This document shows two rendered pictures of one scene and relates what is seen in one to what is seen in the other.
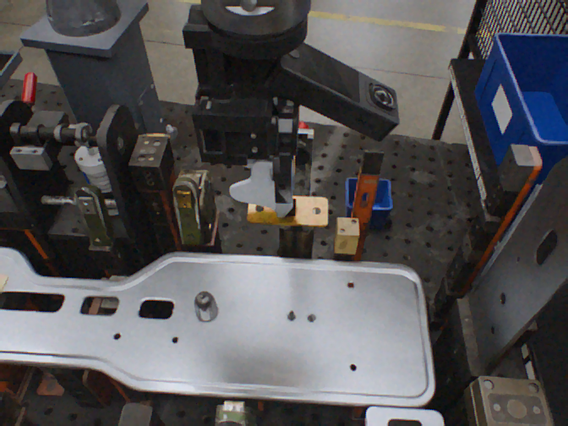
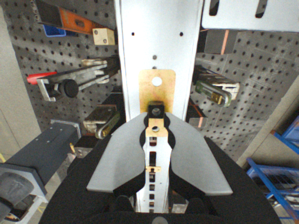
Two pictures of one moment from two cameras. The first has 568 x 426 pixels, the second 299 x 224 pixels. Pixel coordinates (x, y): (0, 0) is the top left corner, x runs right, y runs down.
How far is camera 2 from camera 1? 0.41 m
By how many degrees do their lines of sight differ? 43
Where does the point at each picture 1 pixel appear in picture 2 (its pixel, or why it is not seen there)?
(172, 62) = (14, 117)
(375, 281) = (128, 17)
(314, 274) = (128, 56)
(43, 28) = (34, 192)
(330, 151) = (31, 46)
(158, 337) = not seen: hidden behind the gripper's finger
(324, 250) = (91, 46)
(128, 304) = not seen: hidden behind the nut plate
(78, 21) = (22, 188)
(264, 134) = not seen: outside the picture
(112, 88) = (48, 156)
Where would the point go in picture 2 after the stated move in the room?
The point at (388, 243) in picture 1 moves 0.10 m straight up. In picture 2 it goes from (78, 10) to (64, 4)
